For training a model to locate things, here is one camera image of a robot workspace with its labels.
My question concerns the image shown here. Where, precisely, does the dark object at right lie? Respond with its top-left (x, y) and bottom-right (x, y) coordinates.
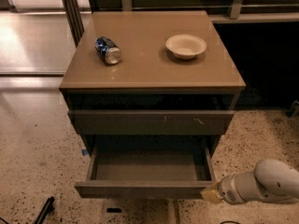
top-left (285, 101), bottom-right (299, 118)

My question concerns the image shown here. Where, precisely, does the grey drawer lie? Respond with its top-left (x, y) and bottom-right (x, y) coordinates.
top-left (68, 110), bottom-right (234, 135)
top-left (75, 135), bottom-right (216, 199)

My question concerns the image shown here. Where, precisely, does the grey top drawer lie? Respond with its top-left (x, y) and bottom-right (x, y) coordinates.
top-left (68, 110), bottom-right (234, 135)

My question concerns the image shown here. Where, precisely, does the white paper bowl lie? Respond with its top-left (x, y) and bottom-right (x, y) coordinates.
top-left (165, 35), bottom-right (206, 60)

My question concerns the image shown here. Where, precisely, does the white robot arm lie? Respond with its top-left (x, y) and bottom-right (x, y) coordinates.
top-left (201, 159), bottom-right (299, 205)

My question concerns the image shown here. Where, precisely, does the grey drawer cabinet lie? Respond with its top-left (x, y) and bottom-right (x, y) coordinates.
top-left (60, 11), bottom-right (246, 151)

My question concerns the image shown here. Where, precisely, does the black object on floor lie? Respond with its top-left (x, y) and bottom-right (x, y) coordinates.
top-left (34, 196), bottom-right (55, 224)

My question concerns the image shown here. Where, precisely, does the metal shelf frame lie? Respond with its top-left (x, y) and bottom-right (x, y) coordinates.
top-left (57, 0), bottom-right (299, 47)

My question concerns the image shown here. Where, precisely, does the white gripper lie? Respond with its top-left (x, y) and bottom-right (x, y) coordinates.
top-left (201, 175), bottom-right (245, 205)

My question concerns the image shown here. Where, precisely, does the black floor marker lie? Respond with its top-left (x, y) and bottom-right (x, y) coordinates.
top-left (107, 207), bottom-right (122, 213)

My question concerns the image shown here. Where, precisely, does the blue tape piece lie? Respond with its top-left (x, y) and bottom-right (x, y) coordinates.
top-left (81, 149), bottom-right (89, 156)

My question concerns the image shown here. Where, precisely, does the blue soda can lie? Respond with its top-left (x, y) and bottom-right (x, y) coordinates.
top-left (94, 36), bottom-right (121, 64)

